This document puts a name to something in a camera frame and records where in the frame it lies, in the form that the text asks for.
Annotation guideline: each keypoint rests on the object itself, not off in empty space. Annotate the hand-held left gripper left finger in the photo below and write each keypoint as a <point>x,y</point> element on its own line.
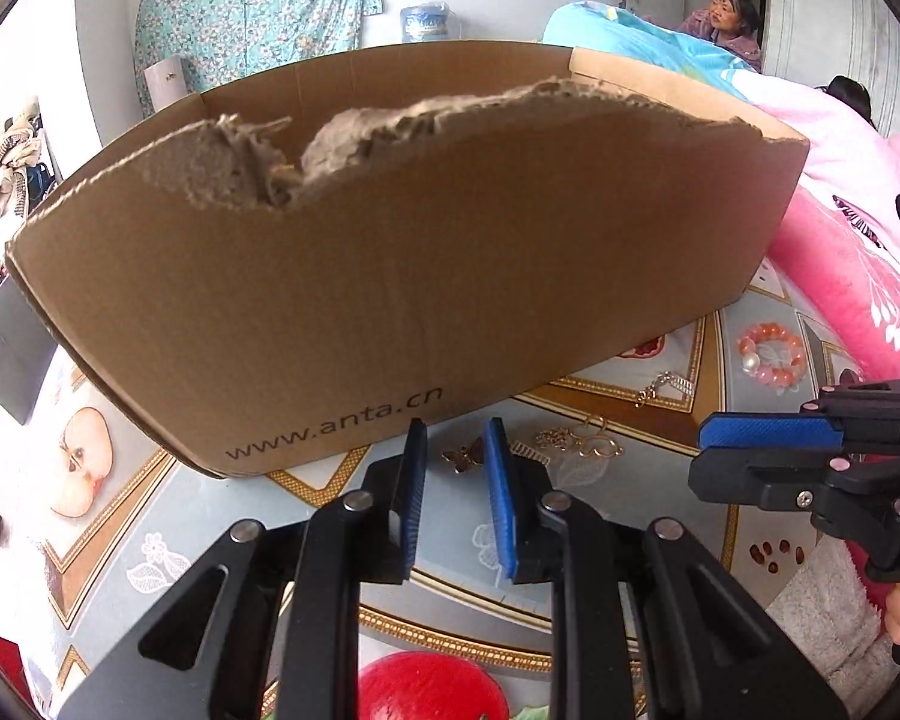
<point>412,502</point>

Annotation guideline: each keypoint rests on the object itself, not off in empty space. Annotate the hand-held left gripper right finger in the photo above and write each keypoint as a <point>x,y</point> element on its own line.
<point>501,502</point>

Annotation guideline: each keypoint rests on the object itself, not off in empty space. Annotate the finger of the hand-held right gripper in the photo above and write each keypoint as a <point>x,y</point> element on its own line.
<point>765,431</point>
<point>757,480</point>

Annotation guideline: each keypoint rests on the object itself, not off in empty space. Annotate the gold butterfly brooch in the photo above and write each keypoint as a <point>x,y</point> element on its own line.
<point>461,457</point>

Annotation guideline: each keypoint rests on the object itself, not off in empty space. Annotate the torn cardboard box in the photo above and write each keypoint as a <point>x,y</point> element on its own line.
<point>382,300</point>

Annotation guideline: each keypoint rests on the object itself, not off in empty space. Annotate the fruit print tablecloth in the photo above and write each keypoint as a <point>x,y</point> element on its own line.
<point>645,562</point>

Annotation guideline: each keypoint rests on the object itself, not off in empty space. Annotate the pink blanket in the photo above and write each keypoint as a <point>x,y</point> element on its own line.
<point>832,240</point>

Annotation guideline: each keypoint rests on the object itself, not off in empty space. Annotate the blue blanket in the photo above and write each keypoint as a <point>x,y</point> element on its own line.
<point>630,45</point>

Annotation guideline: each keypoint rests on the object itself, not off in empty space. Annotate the white panel door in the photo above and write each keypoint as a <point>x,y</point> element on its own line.
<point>832,15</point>

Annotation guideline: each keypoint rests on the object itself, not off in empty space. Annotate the grey cabinet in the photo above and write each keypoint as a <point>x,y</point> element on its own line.
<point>7,352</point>

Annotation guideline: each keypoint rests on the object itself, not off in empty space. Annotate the blue water jug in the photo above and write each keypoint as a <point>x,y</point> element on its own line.
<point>427,24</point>

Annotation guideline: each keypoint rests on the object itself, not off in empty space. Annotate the pale pink rolled mat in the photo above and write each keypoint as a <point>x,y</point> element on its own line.
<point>169,86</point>

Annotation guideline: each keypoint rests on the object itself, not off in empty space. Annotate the pile of clothes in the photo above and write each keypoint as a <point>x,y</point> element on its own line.
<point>7,157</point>

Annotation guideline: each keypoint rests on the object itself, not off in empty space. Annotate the floral wall cloth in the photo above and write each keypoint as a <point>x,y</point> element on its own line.
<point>255,7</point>

